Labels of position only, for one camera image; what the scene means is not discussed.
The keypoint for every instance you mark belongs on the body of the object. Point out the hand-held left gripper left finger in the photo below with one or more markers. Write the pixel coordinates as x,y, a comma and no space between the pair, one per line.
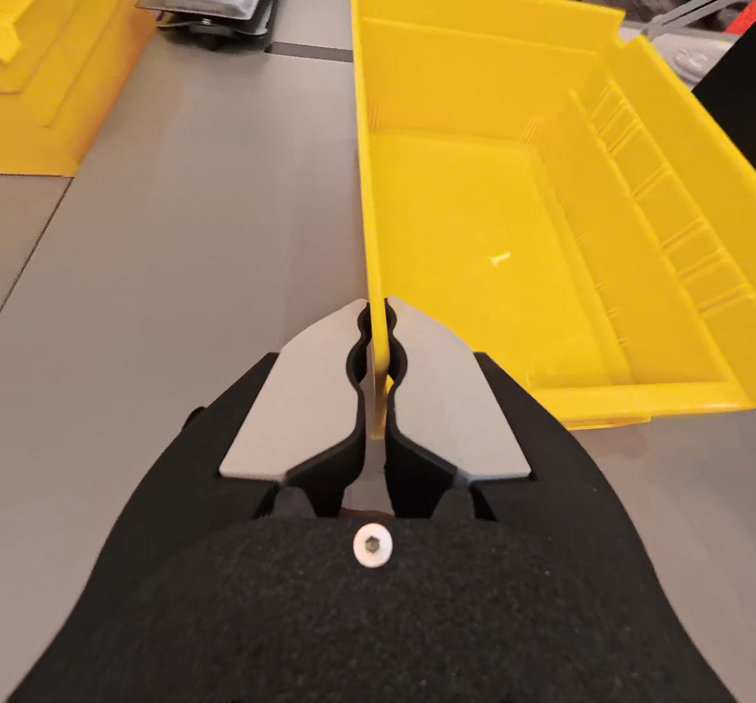
289,413

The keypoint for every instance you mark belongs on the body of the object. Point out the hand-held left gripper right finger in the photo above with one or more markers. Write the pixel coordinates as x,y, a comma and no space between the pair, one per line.
460,413

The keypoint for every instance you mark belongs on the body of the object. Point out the yellow plastic bin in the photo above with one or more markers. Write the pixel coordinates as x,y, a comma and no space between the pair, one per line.
71,95
472,213

